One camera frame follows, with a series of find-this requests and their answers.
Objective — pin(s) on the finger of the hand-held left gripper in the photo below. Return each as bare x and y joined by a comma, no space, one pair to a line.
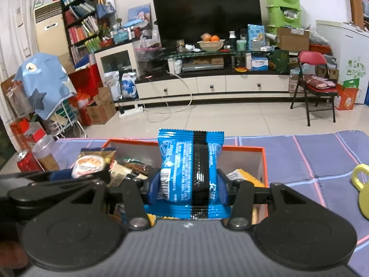
62,175

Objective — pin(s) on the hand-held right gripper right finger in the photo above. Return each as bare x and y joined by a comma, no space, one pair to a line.
220,184

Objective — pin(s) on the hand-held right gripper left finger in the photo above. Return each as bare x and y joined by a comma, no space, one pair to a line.
152,187

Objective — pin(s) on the brown wafer packet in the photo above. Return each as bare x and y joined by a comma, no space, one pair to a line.
138,168

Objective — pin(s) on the brown orange snack packet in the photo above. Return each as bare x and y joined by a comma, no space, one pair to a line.
88,164

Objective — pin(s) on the blue black-striped snack packet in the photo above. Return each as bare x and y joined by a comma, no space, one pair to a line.
178,164

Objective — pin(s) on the orange cardboard box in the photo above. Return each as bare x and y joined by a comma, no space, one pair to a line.
242,157

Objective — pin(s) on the clear plastic jar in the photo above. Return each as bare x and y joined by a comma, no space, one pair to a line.
46,155

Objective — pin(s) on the yellow snack packet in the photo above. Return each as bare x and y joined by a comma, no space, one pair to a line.
248,177

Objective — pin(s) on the red soda can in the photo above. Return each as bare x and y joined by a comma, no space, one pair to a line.
27,163

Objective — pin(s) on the red white cardboard box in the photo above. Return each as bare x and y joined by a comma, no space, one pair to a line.
26,132

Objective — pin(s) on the small floor cardboard box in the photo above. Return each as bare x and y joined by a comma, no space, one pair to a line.
101,111

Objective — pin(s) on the white power strip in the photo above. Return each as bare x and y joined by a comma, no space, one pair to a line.
131,112

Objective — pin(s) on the purple checked tablecloth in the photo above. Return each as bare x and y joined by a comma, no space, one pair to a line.
302,164

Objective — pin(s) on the blue star print cloth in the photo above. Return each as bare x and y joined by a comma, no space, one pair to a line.
43,83

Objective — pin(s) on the red bag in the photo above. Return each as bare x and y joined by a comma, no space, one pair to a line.
85,80

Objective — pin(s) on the white television cabinet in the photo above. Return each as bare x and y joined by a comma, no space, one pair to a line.
213,85

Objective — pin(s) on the white grey sack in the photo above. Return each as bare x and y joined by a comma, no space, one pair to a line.
111,86

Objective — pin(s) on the white blue sack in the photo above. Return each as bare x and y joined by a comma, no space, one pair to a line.
129,86

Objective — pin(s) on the white glass-door cabinet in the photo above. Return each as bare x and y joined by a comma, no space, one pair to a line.
115,62

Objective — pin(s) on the blue tissue pack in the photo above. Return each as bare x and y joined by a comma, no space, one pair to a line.
260,62

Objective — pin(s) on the green bag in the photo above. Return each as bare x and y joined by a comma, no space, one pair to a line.
279,62

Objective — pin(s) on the fruit bowl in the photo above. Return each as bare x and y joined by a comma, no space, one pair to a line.
210,46

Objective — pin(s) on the beige standing air conditioner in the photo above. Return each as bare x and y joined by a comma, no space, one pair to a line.
50,34

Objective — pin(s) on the yellow mug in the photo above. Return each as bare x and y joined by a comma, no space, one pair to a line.
363,196

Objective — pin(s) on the orange fruit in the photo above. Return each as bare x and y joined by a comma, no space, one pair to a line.
215,38

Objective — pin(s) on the pale round fruit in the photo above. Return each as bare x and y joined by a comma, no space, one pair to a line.
206,37

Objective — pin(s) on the blue white package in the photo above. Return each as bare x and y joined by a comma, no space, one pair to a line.
256,36

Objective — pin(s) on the orange paper bag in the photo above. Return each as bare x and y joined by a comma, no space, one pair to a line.
347,98

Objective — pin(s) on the red folding chair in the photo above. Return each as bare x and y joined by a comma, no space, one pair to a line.
312,59

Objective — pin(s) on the dark bookshelf with books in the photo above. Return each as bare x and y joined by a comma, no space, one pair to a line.
80,20

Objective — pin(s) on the open cardboard box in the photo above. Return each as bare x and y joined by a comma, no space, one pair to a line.
292,41

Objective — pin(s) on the white curtain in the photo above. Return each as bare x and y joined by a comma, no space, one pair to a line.
14,20

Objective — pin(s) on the black television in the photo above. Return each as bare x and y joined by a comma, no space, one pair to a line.
207,11

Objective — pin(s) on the green plastic drawers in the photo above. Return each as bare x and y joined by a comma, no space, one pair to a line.
282,14

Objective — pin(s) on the wooden bookshelf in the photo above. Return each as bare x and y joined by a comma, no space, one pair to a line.
359,0

